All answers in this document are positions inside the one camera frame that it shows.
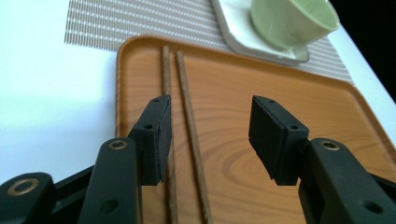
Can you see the green bowl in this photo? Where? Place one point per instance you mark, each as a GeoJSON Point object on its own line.
{"type": "Point", "coordinates": [289, 21]}

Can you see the striped placemat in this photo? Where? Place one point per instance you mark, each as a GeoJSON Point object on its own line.
{"type": "Point", "coordinates": [124, 25]}

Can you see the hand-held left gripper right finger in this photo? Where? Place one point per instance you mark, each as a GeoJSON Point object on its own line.
{"type": "Point", "coordinates": [280, 143]}

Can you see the orange wood-grain tray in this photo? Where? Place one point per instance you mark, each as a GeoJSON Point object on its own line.
{"type": "Point", "coordinates": [233, 109]}

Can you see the brown chopstick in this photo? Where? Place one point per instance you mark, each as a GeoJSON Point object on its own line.
{"type": "Point", "coordinates": [166, 71]}
{"type": "Point", "coordinates": [190, 118]}

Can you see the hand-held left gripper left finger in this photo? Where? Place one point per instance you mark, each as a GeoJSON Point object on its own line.
{"type": "Point", "coordinates": [152, 140]}

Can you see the white square plate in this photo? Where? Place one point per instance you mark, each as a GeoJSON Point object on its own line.
{"type": "Point", "coordinates": [239, 28]}

